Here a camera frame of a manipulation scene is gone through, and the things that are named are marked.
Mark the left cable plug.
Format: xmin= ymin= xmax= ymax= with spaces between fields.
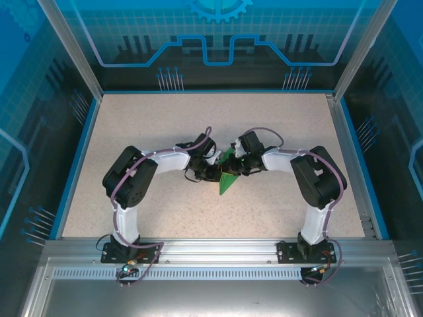
xmin=121 ymin=259 xmax=138 ymax=275

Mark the aluminium side rail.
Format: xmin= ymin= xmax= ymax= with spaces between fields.
xmin=325 ymin=93 xmax=377 ymax=239

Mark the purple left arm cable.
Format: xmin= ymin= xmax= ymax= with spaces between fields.
xmin=110 ymin=125 xmax=213 ymax=289

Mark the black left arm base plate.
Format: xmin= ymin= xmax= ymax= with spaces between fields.
xmin=100 ymin=242 xmax=162 ymax=264

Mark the aluminium mounting rail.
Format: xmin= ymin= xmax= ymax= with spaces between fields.
xmin=42 ymin=238 xmax=396 ymax=265

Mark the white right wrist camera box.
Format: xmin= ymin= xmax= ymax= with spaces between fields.
xmin=230 ymin=137 xmax=245 ymax=159

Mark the blue table border frame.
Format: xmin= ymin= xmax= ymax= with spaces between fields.
xmin=48 ymin=88 xmax=391 ymax=241

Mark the aluminium frame post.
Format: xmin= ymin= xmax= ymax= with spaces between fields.
xmin=332 ymin=0 xmax=399 ymax=102
xmin=36 ymin=0 xmax=104 ymax=100

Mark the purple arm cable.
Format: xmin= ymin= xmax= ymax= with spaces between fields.
xmin=110 ymin=125 xmax=213 ymax=289
xmin=244 ymin=127 xmax=344 ymax=289

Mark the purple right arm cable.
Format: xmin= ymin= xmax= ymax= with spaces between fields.
xmin=244 ymin=127 xmax=344 ymax=289

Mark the green square paper sheet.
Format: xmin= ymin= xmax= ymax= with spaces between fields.
xmin=217 ymin=148 xmax=241 ymax=196

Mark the slotted grey cable duct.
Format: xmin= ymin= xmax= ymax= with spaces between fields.
xmin=52 ymin=267 xmax=303 ymax=281

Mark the metal tray panel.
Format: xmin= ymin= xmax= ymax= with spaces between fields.
xmin=18 ymin=256 xmax=419 ymax=317

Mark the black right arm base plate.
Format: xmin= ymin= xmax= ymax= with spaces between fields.
xmin=276 ymin=240 xmax=338 ymax=264

